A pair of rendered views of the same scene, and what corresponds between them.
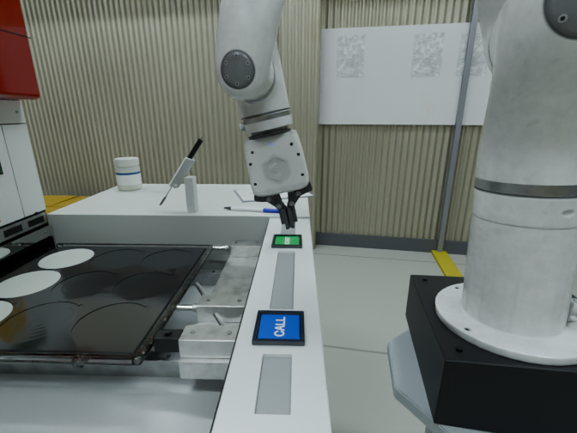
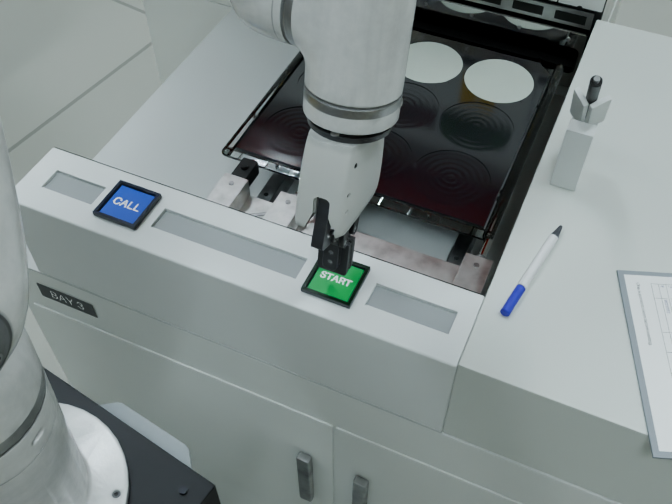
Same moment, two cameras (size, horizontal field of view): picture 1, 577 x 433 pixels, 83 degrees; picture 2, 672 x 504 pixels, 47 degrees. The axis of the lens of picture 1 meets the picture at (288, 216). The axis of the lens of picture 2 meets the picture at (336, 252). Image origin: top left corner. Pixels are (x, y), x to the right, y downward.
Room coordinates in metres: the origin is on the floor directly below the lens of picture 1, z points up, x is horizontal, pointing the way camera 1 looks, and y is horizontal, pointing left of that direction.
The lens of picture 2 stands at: (0.76, -0.45, 1.61)
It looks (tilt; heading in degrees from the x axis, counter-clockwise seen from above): 51 degrees down; 113
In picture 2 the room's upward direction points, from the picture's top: straight up
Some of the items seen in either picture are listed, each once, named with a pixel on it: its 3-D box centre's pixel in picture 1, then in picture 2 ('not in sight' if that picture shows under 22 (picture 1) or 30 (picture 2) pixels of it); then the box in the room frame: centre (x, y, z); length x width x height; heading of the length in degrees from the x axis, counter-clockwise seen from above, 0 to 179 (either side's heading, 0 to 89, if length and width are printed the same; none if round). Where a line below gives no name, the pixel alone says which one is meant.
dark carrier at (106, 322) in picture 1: (85, 285); (402, 106); (0.53, 0.37, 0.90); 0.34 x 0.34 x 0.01; 88
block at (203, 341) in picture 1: (211, 340); (222, 203); (0.38, 0.11, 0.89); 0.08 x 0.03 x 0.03; 88
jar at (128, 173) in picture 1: (128, 173); not in sight; (1.02, 0.50, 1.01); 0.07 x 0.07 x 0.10
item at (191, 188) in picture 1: (184, 184); (581, 130); (0.77, 0.25, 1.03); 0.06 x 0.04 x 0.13; 88
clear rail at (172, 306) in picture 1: (185, 287); (351, 192); (0.52, 0.19, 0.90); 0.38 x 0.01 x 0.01; 178
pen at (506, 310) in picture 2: (251, 209); (533, 267); (0.76, 0.09, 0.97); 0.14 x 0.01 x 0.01; 79
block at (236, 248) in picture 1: (246, 247); (468, 288); (0.70, 0.10, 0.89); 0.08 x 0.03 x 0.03; 88
